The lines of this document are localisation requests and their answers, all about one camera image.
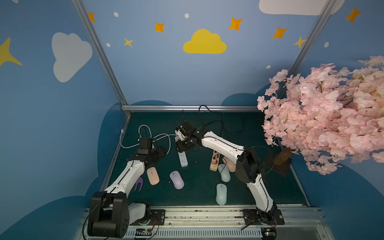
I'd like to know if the purple pink garden fork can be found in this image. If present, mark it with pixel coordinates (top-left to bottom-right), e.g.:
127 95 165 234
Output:
134 177 144 192

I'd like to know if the pink mouse near strip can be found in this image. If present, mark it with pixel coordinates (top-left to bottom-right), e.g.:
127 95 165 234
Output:
223 157 236 173

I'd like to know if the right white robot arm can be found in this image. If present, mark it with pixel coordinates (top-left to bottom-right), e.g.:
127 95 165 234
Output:
175 121 277 217

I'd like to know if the aluminium frame rail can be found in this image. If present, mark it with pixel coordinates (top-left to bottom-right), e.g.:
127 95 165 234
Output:
121 105 259 112

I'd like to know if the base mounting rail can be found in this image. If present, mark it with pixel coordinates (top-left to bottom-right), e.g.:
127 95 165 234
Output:
123 205 334 240

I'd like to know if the black power strip cable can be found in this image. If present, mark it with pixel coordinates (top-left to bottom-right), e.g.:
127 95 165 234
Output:
198 104 262 137

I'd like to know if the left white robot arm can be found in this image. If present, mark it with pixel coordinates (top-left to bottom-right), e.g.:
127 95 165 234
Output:
87 146 166 239

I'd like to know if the pink cherry blossom tree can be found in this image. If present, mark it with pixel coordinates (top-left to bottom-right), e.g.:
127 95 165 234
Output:
258 56 384 175

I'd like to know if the purple wireless mouse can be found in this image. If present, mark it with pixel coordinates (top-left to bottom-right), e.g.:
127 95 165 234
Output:
170 171 185 190

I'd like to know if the cream red power strip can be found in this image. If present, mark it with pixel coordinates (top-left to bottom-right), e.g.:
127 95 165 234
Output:
210 151 220 172

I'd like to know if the white power strip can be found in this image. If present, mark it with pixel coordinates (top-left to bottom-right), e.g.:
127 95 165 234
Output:
178 152 188 168

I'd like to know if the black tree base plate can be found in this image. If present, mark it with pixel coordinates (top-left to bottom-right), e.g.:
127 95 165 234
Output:
265 148 293 177

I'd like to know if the light green wireless mouse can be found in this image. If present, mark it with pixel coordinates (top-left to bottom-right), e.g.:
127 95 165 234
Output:
216 184 228 206

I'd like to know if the beige pink wireless mouse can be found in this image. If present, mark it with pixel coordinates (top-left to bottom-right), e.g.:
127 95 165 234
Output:
147 167 160 186

